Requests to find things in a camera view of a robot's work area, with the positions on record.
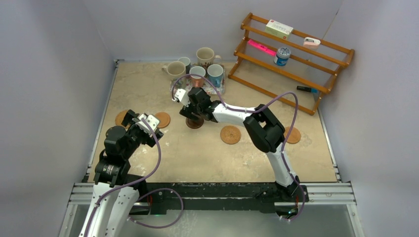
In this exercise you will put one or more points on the beige mug with pattern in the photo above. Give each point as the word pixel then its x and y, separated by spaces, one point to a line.
pixel 175 70

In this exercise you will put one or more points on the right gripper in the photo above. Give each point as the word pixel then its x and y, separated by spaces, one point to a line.
pixel 189 113

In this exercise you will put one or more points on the blue mug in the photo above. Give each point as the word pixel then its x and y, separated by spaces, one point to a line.
pixel 215 74

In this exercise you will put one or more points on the light wooden coaster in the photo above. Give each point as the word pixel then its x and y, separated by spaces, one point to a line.
pixel 164 119

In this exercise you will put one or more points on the blue white jar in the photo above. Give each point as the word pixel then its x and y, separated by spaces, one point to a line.
pixel 282 56

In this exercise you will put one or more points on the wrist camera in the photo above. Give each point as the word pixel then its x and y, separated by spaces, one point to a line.
pixel 181 97
pixel 142 119

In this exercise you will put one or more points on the tall beige mug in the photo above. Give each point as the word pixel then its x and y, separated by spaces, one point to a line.
pixel 206 57

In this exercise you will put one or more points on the pink highlighter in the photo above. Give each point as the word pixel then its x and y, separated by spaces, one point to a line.
pixel 261 47

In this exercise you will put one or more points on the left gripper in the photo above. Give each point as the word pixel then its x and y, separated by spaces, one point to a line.
pixel 148 140

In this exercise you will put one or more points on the pink mug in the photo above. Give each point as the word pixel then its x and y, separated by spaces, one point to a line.
pixel 197 74

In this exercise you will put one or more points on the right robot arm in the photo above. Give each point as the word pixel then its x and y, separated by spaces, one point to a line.
pixel 262 126

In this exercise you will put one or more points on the white green box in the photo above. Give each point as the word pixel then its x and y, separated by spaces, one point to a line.
pixel 278 29

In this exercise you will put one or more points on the black aluminium base frame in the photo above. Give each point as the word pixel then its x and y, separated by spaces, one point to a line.
pixel 213 209

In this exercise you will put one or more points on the woven rattan coaster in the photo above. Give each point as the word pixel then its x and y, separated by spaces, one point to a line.
pixel 230 134
pixel 120 117

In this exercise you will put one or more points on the black blue marker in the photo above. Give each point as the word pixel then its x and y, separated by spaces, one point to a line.
pixel 307 89

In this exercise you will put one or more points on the pink white tape dispenser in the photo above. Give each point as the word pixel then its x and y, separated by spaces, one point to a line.
pixel 311 43

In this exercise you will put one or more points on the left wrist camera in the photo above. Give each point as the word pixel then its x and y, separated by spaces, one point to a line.
pixel 142 119

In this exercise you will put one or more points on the small grey mug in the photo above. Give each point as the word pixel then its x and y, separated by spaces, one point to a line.
pixel 187 62

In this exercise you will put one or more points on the orange coaster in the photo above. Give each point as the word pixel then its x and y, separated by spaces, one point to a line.
pixel 295 135

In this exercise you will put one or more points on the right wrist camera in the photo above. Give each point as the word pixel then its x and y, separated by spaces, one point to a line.
pixel 181 97

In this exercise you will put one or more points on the dark wooden coaster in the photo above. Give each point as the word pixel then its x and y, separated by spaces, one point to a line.
pixel 194 124

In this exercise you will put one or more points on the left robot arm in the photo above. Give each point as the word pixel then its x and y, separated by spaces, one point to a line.
pixel 114 189

